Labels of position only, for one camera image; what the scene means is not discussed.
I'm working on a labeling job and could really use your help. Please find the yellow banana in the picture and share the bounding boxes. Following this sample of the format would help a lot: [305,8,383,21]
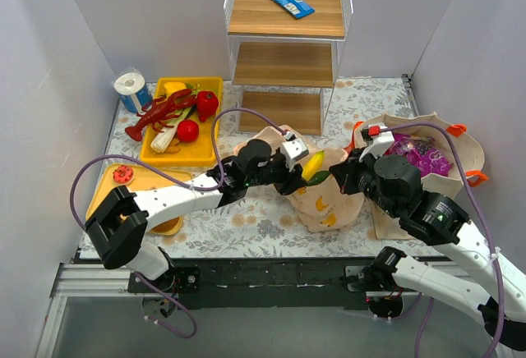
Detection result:
[302,150,325,181]

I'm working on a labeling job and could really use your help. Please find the beige canvas tote bag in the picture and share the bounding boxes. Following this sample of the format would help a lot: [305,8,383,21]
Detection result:
[347,112,489,241]

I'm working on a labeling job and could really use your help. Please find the purple snack bag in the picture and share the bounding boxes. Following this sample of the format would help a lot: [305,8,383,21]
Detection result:
[385,133,453,177]

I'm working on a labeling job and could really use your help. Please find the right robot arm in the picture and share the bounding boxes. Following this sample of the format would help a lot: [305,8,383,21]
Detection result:
[330,149,525,351]

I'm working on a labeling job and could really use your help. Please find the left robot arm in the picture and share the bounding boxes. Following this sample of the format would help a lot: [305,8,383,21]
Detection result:
[85,138,308,281]

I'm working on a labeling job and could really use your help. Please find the floral table mat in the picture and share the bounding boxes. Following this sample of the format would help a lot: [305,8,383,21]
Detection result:
[106,77,440,259]

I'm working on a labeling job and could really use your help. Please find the small red tomato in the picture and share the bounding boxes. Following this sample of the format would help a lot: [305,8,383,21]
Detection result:
[177,119,200,143]

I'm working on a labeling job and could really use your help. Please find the red bell pepper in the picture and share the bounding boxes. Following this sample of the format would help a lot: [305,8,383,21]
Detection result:
[196,91,219,122]

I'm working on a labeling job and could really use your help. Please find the yellow vegetable bin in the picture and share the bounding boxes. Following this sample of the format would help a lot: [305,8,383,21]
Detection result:
[139,76,223,167]

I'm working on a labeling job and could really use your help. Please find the white leek stalk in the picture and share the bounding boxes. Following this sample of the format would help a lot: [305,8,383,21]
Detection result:
[150,106,196,154]

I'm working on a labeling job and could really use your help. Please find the yellow flat tray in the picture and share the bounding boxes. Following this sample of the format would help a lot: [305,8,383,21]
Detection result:
[85,163,192,235]

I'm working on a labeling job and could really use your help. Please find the red toy lobster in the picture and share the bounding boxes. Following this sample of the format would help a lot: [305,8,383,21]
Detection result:
[124,89,196,141]

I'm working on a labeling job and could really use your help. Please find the red frosted donut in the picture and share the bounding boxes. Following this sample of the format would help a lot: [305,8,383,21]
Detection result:
[112,164,135,186]

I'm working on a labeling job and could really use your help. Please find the blue wrapped paper roll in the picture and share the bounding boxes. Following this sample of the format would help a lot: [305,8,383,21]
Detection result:
[113,67,153,114]

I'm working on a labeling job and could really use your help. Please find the blue snack packet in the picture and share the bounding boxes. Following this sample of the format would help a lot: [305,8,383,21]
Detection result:
[272,0,315,19]

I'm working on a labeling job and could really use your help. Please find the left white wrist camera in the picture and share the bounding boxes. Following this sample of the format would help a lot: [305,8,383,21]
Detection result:
[279,130,309,172]

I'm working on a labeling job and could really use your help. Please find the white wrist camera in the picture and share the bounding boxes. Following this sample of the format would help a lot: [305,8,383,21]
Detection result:
[359,123,395,163]
[279,130,309,172]

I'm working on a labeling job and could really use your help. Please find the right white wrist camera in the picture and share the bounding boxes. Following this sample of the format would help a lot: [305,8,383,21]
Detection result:
[359,123,395,163]

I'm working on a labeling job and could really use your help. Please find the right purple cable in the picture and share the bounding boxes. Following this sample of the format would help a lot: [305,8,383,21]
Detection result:
[377,122,505,358]

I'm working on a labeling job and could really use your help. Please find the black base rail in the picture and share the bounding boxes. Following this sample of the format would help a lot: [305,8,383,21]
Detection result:
[152,257,373,310]

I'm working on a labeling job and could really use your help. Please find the white wire wooden shelf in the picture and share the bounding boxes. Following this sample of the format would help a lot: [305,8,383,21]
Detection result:
[224,0,353,135]

